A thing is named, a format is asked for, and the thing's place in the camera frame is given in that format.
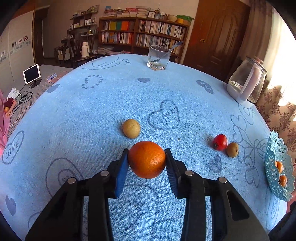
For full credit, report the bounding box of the small mandarin orange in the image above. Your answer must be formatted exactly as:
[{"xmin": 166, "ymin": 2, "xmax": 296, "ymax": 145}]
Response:
[{"xmin": 278, "ymin": 175, "xmax": 287, "ymax": 187}]

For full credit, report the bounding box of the large oval orange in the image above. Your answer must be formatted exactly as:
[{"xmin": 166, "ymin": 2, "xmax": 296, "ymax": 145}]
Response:
[{"xmin": 275, "ymin": 161, "xmax": 283, "ymax": 174}]

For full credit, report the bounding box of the round orange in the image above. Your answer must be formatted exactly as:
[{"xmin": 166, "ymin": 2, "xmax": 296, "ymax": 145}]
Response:
[{"xmin": 128, "ymin": 141, "xmax": 166, "ymax": 179}]

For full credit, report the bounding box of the small brown longan fruit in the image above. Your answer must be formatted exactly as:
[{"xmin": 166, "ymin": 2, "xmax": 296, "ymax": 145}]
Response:
[{"xmin": 226, "ymin": 142, "xmax": 239, "ymax": 158}]

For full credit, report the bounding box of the light blue lattice basket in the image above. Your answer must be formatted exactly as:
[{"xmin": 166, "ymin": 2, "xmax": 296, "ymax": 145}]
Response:
[{"xmin": 264, "ymin": 131, "xmax": 295, "ymax": 201}]

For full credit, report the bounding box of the blue love print tablecloth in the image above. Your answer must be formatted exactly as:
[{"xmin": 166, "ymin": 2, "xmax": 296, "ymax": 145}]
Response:
[{"xmin": 1, "ymin": 54, "xmax": 287, "ymax": 239}]

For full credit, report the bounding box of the pink cloth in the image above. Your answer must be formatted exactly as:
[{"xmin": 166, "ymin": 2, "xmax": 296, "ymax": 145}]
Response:
[{"xmin": 0, "ymin": 91, "xmax": 11, "ymax": 156}]

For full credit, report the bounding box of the tan round longan fruit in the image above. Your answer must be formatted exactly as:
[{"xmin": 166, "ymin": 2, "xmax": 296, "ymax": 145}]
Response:
[{"xmin": 122, "ymin": 119, "xmax": 140, "ymax": 138}]

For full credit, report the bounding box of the patterned beige curtain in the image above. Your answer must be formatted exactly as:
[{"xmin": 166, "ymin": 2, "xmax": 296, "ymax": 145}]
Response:
[{"xmin": 255, "ymin": 86, "xmax": 295, "ymax": 163}]

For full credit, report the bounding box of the white tablet on stand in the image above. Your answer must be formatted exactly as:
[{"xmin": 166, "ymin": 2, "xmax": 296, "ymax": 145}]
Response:
[{"xmin": 23, "ymin": 64, "xmax": 42, "ymax": 88}]

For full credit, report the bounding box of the spoon in glass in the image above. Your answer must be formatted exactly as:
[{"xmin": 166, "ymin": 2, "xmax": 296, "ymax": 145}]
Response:
[{"xmin": 149, "ymin": 41, "xmax": 184, "ymax": 62}]

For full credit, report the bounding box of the clear drinking glass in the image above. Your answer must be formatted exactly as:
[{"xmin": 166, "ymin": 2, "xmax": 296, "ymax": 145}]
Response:
[{"xmin": 147, "ymin": 45, "xmax": 171, "ymax": 70}]

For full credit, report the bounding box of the white thermos flask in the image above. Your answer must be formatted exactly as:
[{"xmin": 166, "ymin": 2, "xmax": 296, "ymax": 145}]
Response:
[{"xmin": 81, "ymin": 42, "xmax": 90, "ymax": 58}]

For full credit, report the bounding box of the brown wooden door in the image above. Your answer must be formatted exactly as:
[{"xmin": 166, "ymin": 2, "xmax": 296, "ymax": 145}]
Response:
[{"xmin": 183, "ymin": 0, "xmax": 250, "ymax": 81}]

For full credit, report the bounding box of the dark wooden side shelf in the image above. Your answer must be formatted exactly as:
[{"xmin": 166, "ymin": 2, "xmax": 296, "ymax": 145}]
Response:
[{"xmin": 55, "ymin": 6, "xmax": 98, "ymax": 68}]

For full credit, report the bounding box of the wooden bookshelf with books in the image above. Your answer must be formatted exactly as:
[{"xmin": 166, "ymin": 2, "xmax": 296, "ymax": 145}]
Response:
[{"xmin": 98, "ymin": 6, "xmax": 193, "ymax": 54}]

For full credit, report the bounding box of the glass kettle white handle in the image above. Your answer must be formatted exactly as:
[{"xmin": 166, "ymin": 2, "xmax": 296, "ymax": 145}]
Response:
[{"xmin": 227, "ymin": 56, "xmax": 267, "ymax": 108}]

